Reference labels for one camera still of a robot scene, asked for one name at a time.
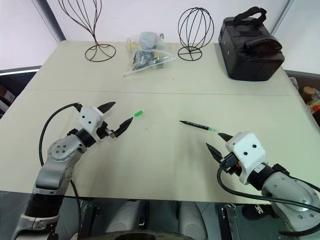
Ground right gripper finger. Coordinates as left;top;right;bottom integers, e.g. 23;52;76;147
205;142;225;165
217;132;234;143

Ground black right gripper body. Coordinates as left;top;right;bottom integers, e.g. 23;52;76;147
219;152;242;177

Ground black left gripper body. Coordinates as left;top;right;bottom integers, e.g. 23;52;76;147
95;121;119;144

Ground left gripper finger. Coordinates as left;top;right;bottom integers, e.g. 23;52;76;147
97;101;117;116
113;117;135;139

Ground black and green pen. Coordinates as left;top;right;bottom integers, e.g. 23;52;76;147
178;120;221;135

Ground black item with white print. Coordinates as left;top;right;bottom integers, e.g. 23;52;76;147
241;203;274;222

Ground grey rounded robot leg cover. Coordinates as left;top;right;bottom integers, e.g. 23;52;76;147
178;200;209;238
106;199;151;234

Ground clear plastic bag of parts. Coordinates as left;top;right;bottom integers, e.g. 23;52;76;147
122;31;179;79

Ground orange and brown clutter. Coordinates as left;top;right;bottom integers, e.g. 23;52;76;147
289;76;320;116

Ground dark rounded robot waist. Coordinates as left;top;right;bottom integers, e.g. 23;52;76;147
71;230;219;240

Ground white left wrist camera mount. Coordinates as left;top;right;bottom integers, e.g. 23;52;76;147
77;105;105;142

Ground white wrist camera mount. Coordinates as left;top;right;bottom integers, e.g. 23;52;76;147
224;130;268;186
77;105;105;142

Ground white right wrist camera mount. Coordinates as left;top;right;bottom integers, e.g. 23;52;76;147
224;130;268;186

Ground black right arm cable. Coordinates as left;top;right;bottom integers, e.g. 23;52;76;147
216;164;320;213

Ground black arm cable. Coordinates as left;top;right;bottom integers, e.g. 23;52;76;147
216;164;320;213
38;101;85;240

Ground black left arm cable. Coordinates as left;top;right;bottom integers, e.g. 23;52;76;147
38;101;85;240

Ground tall black wire stand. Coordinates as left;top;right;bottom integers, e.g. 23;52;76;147
57;0;117;63

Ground black carry bag with handle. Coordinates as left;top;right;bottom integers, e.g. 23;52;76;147
217;6;286;82

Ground head-shaped black wire stand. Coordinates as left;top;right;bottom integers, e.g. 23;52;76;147
177;7;215;62

